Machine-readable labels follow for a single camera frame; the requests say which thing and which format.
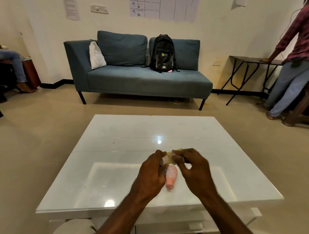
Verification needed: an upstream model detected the teal fabric sofa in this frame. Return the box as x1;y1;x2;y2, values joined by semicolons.
63;31;213;111

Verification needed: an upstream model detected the white wall chart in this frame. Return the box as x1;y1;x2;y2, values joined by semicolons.
129;0;200;23

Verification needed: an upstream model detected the person's right forearm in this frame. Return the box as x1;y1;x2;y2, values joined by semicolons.
200;190;254;234

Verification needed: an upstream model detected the white glossy table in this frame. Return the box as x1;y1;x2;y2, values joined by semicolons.
35;114;285;234

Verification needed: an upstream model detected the curled white paper sheet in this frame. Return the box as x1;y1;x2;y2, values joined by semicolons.
231;0;248;11

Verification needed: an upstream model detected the person's left hand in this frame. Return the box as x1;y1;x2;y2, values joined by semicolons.
131;149;169;202

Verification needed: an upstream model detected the person's beige trouser knee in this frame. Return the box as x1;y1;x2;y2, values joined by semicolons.
53;219;97;234

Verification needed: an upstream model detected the black backpack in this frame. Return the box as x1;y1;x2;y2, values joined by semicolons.
141;34;180;74

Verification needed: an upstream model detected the person's right hand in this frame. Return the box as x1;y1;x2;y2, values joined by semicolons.
171;148;219;201

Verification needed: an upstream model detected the person's left forearm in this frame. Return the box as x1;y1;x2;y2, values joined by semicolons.
96;190;157;234

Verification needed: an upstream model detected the dark red cabinet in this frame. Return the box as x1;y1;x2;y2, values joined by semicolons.
22;58;42;90

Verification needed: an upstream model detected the white printed notice sheet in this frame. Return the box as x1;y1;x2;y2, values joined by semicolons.
63;0;80;21

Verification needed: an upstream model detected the yellow bottle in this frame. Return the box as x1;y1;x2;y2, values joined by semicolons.
161;151;174;166

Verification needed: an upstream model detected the white wall switch plate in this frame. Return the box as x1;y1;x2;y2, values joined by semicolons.
90;4;109;15

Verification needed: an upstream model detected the pink bottle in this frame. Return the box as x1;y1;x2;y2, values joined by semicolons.
165;165;178;190

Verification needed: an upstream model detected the black folding table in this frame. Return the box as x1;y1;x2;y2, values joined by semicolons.
217;56;284;106

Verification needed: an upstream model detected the brown plastic stool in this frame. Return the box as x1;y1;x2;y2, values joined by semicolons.
282;82;309;127

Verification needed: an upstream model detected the white pillow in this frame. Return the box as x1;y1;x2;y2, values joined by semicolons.
89;41;107;70

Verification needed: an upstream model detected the black seat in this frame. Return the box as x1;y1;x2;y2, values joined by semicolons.
0;61;17;104

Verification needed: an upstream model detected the teal sofa back cushion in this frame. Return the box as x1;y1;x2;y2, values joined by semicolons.
97;31;148;67
149;37;201;71

